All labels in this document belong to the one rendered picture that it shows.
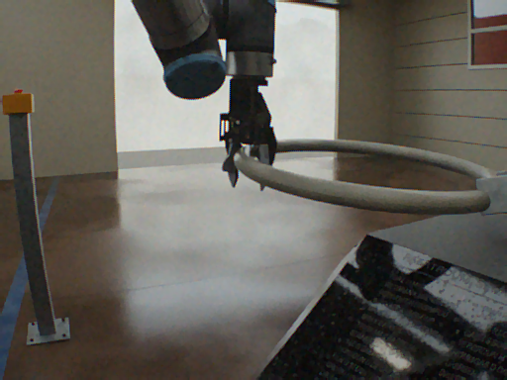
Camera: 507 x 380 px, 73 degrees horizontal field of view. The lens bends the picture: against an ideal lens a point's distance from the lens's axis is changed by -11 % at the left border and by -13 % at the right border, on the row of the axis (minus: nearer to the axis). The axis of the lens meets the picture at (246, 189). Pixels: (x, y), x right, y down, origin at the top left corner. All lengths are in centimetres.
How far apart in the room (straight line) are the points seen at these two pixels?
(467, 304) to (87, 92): 640
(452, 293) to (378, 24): 876
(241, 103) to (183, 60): 19
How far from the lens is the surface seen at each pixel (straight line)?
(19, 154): 169
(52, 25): 678
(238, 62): 69
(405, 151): 92
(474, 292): 49
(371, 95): 880
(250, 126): 68
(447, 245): 58
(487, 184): 57
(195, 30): 53
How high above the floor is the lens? 99
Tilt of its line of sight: 12 degrees down
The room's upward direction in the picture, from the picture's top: straight up
